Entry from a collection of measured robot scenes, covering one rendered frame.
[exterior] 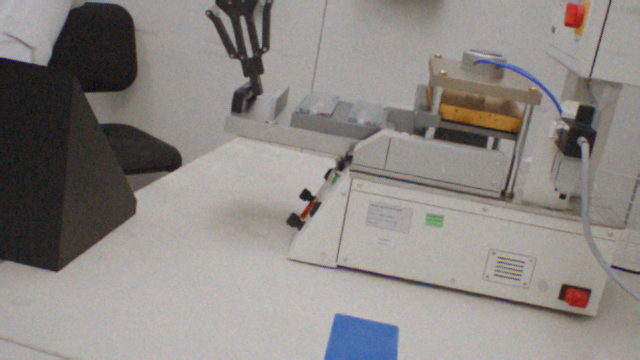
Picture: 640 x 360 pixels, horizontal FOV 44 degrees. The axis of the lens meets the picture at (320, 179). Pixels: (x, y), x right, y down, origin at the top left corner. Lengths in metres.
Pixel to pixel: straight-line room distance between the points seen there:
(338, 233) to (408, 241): 0.12
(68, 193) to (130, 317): 0.21
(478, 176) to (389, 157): 0.15
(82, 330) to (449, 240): 0.61
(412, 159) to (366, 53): 1.60
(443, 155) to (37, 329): 0.67
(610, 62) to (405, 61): 1.62
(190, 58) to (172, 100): 0.18
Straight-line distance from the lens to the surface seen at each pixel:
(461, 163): 1.31
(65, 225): 1.23
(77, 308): 1.14
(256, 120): 1.38
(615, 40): 1.31
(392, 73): 2.88
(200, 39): 3.07
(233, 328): 1.13
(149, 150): 2.85
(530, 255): 1.37
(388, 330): 1.20
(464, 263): 1.36
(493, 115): 1.36
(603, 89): 1.35
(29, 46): 1.37
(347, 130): 1.37
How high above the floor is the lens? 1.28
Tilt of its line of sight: 16 degrees down
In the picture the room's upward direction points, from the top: 10 degrees clockwise
